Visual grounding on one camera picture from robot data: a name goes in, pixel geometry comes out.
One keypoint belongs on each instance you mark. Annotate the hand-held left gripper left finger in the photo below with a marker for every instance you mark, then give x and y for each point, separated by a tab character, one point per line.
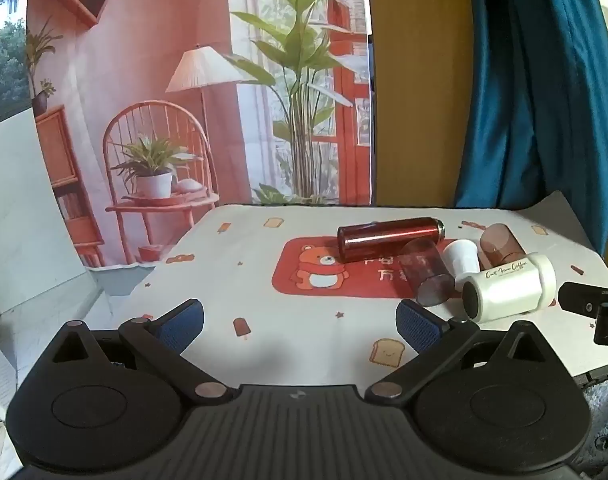
179	326

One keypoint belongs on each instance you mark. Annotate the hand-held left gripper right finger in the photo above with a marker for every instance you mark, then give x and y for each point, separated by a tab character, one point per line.
418	327

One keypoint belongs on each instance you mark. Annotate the yellow wooden panel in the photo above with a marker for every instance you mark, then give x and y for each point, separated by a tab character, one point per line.
419	85

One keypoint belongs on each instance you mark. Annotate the purple translucent cup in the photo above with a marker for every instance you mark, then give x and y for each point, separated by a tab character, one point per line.
426	272

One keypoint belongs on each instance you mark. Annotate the small white cup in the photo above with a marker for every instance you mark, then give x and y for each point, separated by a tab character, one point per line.
461	260

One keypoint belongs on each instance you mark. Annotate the brown translucent cup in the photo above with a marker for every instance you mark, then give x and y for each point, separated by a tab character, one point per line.
501	245

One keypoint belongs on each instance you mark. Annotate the white cup with script label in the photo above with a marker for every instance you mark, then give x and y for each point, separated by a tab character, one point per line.
509	287

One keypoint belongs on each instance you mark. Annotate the red metallic bottle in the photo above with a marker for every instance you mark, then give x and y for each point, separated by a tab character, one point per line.
389	237

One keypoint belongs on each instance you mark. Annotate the wall poster of room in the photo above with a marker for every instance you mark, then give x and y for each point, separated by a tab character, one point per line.
148	85

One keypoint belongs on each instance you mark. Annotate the blue curtain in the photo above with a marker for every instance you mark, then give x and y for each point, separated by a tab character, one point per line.
529	85

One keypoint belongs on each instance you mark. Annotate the printed bear tablecloth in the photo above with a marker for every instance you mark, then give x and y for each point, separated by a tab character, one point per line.
284	330

